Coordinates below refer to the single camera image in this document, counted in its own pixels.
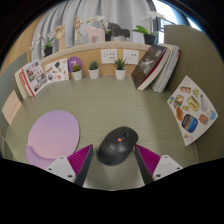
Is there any wooden artist mannequin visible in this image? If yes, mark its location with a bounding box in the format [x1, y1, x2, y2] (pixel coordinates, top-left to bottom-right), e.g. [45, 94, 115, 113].
[72, 14, 84, 46]

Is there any large colourful sticker sheet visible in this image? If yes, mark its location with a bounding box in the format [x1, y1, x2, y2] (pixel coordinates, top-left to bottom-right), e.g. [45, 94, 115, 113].
[166, 75, 219, 147]

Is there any black computer mouse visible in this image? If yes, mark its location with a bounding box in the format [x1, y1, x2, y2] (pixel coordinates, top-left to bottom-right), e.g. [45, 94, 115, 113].
[97, 125, 139, 167]

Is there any white book stack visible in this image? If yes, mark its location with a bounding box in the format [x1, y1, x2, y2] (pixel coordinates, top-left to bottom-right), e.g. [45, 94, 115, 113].
[14, 67, 30, 100]

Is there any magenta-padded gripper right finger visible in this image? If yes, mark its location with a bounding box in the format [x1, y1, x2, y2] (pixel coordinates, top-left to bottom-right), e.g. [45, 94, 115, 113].
[133, 143, 184, 186]

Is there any wooden hand model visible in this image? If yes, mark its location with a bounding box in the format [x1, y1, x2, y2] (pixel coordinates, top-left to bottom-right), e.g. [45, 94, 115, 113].
[53, 23, 67, 52]

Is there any small white sticker sheet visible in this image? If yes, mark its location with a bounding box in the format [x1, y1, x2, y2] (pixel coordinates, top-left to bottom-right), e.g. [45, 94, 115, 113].
[43, 57, 70, 84]

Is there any purple mouse pad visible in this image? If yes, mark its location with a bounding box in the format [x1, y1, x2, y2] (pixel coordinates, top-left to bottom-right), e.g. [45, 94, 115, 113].
[25, 110, 81, 170]

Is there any dark book with red edge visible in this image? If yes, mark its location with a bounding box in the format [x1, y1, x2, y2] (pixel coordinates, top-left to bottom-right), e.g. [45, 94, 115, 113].
[130, 44, 169, 91]

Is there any window with dark frame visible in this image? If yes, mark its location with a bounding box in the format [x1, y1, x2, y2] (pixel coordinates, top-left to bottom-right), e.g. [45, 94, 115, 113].
[151, 0, 203, 44]

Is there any beige notebook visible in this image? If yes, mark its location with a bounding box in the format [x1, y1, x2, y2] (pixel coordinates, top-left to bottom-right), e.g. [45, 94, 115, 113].
[1, 89, 23, 126]

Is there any round purple sign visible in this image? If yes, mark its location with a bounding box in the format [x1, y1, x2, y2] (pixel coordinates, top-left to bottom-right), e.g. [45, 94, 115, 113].
[67, 56, 84, 73]

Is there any white wall socket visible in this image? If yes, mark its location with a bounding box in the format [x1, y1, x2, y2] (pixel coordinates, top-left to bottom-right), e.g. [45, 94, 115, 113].
[122, 49, 140, 66]
[100, 48, 119, 65]

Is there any grey curtain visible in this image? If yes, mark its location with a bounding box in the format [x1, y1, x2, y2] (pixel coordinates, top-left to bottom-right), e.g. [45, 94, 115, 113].
[31, 0, 158, 61]

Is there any white orchid in black pot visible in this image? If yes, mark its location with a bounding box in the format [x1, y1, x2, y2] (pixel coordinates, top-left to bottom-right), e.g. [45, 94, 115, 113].
[29, 32, 55, 58]
[132, 10, 166, 46]
[85, 14, 114, 42]

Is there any red and white magazine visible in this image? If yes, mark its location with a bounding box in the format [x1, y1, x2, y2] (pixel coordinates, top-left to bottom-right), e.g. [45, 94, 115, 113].
[20, 58, 49, 98]

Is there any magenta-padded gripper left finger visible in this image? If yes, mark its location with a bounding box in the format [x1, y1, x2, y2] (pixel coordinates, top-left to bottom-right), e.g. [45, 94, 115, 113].
[44, 143, 95, 188]

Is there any dark horse figure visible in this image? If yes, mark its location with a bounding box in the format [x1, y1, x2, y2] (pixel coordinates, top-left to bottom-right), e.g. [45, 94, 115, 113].
[107, 21, 131, 42]

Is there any pink horse figure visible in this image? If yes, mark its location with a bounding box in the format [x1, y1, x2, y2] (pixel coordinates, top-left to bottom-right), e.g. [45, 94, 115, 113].
[84, 25, 106, 44]

